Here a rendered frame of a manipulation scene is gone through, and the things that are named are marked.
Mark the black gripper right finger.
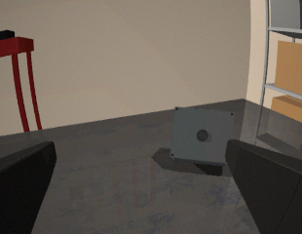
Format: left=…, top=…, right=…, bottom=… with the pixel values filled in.
left=225, top=139, right=302, bottom=234

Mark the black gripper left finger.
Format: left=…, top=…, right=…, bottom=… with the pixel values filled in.
left=0, top=140, right=57, bottom=234

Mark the grey panel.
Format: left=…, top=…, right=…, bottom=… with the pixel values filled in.
left=170, top=106, right=234, bottom=167

